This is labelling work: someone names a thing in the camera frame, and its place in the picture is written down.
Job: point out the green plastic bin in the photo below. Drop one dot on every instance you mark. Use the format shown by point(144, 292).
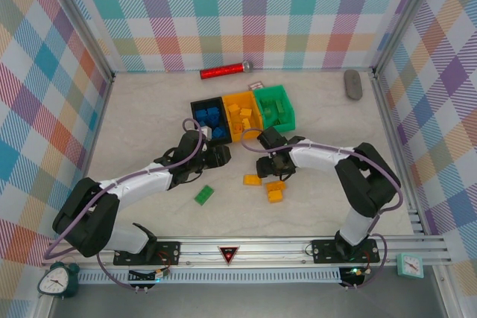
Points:
point(288, 118)

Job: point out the red glitter toy microphone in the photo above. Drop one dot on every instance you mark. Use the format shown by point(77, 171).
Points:
point(220, 71)

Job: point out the small circuit board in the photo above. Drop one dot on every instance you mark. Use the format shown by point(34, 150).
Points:
point(354, 273)
point(149, 275)

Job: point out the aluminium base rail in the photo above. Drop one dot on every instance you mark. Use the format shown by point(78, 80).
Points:
point(261, 249)

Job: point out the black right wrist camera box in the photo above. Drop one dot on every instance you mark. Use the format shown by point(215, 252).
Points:
point(272, 137)

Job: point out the green lego plate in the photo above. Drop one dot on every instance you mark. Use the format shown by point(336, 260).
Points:
point(203, 195)

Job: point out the aluminium frame side rail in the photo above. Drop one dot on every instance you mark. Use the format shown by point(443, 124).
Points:
point(389, 128)

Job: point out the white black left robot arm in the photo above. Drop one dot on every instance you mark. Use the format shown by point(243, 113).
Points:
point(141, 184)

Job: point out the blue lego brick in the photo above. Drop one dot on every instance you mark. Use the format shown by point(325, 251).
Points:
point(218, 132)
point(213, 112)
point(203, 114)
point(215, 122)
point(201, 123)

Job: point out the aluminium frame post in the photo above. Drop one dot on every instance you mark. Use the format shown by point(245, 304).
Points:
point(80, 20)
point(406, 16)

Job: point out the dark green alarm clock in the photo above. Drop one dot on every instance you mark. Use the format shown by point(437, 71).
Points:
point(52, 282)

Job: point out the black plastic bin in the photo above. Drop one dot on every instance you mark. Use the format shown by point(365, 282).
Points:
point(221, 141)

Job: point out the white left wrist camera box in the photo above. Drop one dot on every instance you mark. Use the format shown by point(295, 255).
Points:
point(206, 132)

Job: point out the yellow plastic bin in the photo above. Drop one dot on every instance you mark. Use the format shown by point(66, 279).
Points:
point(238, 137)

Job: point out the mint square clock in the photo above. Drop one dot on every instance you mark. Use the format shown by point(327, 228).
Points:
point(410, 266)

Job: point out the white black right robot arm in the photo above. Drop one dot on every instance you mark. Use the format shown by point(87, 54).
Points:
point(316, 158)

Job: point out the small pink white card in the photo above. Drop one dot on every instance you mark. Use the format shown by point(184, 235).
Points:
point(255, 85)

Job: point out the red triangle emblem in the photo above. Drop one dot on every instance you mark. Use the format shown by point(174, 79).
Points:
point(228, 254)

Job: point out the gray oval case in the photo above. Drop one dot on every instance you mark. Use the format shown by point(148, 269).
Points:
point(353, 85)

